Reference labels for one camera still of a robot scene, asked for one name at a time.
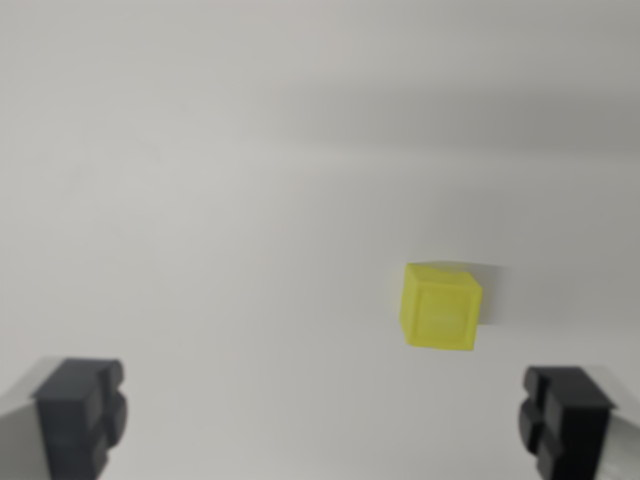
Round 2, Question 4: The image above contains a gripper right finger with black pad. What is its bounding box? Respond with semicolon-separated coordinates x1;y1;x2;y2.
517;363;640;480

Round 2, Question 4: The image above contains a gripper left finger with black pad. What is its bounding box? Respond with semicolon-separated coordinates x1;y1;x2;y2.
0;355;129;480

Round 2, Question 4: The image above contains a yellow cube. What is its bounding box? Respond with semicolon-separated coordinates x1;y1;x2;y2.
398;262;484;353

